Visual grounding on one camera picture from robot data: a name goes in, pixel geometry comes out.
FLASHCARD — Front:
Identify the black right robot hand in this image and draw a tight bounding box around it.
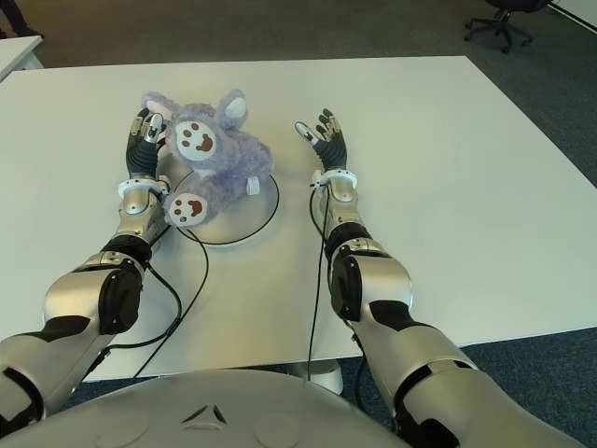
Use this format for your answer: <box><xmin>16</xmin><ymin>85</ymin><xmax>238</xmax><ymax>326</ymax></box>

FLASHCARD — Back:
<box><xmin>294</xmin><ymin>106</ymin><xmax>349</xmax><ymax>174</ymax></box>

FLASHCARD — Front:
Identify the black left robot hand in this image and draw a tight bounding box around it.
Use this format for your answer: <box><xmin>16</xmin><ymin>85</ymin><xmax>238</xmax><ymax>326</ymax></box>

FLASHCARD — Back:
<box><xmin>124</xmin><ymin>107</ymin><xmax>168</xmax><ymax>179</ymax></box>

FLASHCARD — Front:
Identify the purple bunny plush doll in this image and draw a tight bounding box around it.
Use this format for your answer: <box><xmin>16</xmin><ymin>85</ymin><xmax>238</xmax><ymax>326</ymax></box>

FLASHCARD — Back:
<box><xmin>141</xmin><ymin>88</ymin><xmax>274</xmax><ymax>229</ymax></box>

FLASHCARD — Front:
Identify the white plate with black rim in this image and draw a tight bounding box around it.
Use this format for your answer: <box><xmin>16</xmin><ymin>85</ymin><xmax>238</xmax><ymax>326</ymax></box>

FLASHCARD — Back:
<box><xmin>160</xmin><ymin>165</ymin><xmax>281</xmax><ymax>246</ymax></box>

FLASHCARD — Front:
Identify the white side table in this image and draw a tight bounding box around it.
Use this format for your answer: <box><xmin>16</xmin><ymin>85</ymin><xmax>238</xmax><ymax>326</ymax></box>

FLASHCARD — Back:
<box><xmin>0</xmin><ymin>35</ymin><xmax>46</xmax><ymax>83</ymax></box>

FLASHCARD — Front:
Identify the black office chair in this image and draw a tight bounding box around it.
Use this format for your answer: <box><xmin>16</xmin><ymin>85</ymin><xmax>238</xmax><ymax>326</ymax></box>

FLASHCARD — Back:
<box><xmin>464</xmin><ymin>0</ymin><xmax>554</xmax><ymax>55</ymax></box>

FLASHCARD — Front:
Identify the grey robot torso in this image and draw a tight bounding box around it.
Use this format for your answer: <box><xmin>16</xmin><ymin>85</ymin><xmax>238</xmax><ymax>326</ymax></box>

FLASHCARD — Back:
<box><xmin>27</xmin><ymin>368</ymin><xmax>407</xmax><ymax>448</ymax></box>

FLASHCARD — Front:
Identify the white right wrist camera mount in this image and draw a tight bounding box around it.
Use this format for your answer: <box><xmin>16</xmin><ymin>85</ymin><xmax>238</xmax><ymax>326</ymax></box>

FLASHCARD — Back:
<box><xmin>308</xmin><ymin>170</ymin><xmax>359</xmax><ymax>190</ymax></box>

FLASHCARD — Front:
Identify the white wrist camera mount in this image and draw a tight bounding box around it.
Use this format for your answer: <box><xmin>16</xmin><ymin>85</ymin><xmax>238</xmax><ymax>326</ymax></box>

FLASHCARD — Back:
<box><xmin>308</xmin><ymin>170</ymin><xmax>359</xmax><ymax>190</ymax></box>
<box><xmin>117</xmin><ymin>175</ymin><xmax>170</xmax><ymax>197</ymax></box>

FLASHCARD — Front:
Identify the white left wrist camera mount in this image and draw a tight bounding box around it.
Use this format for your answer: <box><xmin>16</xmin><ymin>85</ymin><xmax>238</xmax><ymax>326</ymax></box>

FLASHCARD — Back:
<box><xmin>117</xmin><ymin>175</ymin><xmax>170</xmax><ymax>197</ymax></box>

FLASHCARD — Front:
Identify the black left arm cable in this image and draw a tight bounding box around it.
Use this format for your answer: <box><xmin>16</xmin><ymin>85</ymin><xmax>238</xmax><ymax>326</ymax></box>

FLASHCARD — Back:
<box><xmin>95</xmin><ymin>186</ymin><xmax>210</xmax><ymax>377</ymax></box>

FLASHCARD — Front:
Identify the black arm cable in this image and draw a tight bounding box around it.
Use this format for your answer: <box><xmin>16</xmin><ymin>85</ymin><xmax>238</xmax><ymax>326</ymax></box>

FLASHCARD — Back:
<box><xmin>306</xmin><ymin>184</ymin><xmax>335</xmax><ymax>382</ymax></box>
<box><xmin>95</xmin><ymin>186</ymin><xmax>210</xmax><ymax>377</ymax></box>

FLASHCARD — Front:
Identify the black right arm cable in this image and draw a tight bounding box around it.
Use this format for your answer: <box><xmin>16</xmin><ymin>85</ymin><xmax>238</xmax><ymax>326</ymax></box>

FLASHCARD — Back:
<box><xmin>306</xmin><ymin>184</ymin><xmax>335</xmax><ymax>382</ymax></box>

